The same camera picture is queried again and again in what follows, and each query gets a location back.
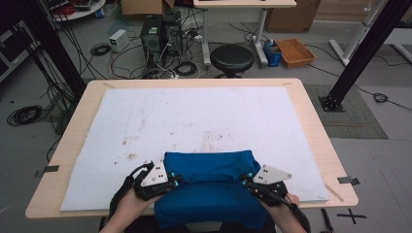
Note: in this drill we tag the white power supply box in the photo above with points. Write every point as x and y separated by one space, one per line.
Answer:
119 40

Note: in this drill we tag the white metal stand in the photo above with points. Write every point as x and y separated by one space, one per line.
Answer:
356 35

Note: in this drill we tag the white mat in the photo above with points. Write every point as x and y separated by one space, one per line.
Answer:
181 116

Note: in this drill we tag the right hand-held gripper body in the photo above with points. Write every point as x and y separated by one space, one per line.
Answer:
270 186

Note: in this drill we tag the grey floor mat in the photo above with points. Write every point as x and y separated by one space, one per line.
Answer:
359 129

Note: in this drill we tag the black round stool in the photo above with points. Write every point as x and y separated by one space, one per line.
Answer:
232 58

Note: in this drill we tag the orange basket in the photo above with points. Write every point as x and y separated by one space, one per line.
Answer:
294 52

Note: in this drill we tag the person's right hand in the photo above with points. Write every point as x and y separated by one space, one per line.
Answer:
281 210

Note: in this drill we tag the black computer tower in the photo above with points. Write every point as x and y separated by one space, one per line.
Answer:
151 39
173 34

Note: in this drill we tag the blue box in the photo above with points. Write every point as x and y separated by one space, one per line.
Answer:
272 55

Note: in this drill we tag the round white table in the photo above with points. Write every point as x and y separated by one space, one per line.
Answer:
82 11

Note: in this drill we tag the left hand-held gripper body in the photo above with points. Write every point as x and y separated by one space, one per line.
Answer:
155 181

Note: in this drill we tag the person's left hand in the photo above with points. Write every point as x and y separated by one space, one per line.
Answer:
136 205

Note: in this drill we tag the black frame post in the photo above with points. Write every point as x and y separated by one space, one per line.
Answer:
61 55
362 55

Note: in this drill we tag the grey equipment rack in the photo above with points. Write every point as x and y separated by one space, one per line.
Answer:
14 51

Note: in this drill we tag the grey tape piece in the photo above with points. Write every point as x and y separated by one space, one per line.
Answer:
48 169
349 180

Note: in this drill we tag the thin wooden stick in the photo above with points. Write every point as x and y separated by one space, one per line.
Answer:
334 192

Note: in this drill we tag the cardboard box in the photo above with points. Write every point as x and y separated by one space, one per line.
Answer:
142 7
291 16

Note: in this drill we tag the blue t-shirt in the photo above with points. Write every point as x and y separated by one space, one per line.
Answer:
210 194

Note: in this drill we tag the white desk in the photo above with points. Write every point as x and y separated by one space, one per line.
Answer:
244 3

